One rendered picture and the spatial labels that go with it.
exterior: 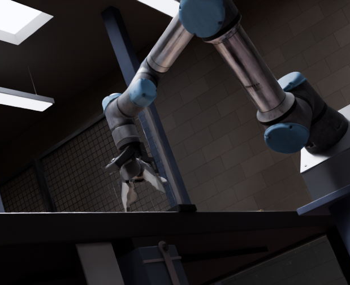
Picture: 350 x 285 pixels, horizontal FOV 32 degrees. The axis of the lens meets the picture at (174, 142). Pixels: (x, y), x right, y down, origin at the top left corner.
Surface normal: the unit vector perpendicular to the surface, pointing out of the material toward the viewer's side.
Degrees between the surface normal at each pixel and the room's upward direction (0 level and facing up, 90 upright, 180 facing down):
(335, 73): 90
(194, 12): 127
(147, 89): 90
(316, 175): 90
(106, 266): 90
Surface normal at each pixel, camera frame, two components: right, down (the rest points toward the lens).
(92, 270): 0.77, -0.45
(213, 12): -0.34, 0.54
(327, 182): -0.59, -0.07
